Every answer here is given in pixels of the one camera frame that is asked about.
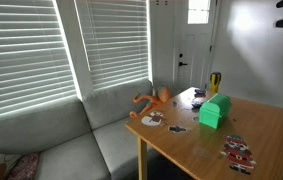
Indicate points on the white window blind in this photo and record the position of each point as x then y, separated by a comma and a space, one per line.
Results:
21, 50
114, 40

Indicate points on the reddish speckled pillow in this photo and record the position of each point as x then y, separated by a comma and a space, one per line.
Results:
26, 166

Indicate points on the santa claus sticker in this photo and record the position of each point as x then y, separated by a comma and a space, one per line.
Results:
237, 154

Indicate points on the wooden table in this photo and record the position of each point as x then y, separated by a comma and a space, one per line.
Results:
264, 133

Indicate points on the black door deadbolt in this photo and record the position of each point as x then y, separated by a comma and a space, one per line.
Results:
181, 55

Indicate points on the pale bluish sticker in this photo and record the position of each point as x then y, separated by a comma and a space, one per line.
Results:
196, 118

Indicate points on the white entrance door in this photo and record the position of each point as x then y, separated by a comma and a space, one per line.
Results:
194, 50

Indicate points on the orange octopus plush toy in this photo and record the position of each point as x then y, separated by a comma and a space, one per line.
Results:
157, 96

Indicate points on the grey sofa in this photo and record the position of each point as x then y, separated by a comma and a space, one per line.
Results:
64, 126

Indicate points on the small dark sticker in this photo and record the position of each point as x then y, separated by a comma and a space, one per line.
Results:
177, 129

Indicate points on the green treasure chest box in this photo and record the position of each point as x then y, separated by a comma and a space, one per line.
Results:
216, 110

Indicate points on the snowman sticker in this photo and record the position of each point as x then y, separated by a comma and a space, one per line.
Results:
152, 119

